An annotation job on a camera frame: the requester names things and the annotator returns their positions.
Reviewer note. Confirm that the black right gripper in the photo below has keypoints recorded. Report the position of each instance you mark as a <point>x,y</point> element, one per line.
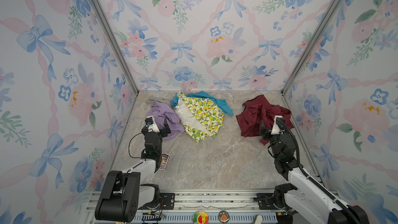
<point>268,134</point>

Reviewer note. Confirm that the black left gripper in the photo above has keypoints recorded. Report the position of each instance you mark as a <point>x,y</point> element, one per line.
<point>167,130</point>

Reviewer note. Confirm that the maroon cloth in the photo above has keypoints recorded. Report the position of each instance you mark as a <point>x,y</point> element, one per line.
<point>257,111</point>

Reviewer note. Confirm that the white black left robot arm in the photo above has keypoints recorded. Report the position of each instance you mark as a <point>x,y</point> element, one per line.
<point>124,192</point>

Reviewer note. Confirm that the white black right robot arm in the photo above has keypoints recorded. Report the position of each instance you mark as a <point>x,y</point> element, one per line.
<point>302,193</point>

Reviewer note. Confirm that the lilac purple cloth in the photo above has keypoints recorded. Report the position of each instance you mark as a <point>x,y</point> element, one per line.
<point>161,113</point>

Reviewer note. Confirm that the grey cloth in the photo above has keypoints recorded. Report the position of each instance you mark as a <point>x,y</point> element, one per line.
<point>153,100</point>

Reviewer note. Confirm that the yellow lemon print cloth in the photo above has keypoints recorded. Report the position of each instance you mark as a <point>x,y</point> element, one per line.
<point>201,117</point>

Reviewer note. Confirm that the teal cloth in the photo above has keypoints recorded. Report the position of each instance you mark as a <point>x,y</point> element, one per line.
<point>221,103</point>

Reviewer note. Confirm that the illustrated playing card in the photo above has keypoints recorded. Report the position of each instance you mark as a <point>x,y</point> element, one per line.
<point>164,161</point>

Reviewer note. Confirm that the small white object front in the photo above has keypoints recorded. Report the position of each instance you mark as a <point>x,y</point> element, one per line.
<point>258,219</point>

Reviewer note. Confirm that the colourful round toy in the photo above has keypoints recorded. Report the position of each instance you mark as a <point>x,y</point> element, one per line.
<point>200,217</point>

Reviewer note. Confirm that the round red green badge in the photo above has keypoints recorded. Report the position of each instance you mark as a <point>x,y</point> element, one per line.
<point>223,216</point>

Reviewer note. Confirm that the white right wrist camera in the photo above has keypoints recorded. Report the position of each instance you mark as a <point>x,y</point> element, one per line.
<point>276,130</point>

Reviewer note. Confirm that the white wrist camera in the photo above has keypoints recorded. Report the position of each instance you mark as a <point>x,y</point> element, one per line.
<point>153,128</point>
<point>276,130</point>

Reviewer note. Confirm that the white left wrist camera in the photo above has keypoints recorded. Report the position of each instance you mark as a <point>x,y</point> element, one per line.
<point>153,128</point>

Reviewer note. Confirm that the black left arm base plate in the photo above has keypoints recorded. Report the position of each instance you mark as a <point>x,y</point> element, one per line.
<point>165,201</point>

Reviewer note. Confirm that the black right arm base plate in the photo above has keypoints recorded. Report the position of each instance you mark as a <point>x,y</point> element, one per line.
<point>265,201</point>

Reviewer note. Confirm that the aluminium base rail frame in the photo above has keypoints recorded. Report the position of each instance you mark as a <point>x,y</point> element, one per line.
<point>237,202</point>

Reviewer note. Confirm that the aluminium corner frame post left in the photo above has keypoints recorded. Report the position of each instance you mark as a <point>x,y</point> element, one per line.
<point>106,27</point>

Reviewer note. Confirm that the aluminium corner frame post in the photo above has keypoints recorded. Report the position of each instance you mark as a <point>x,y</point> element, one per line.
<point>319,31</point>
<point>106,27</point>

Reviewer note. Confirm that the aluminium corner frame post right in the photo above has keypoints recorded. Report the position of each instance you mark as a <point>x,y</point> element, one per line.
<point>319,31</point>

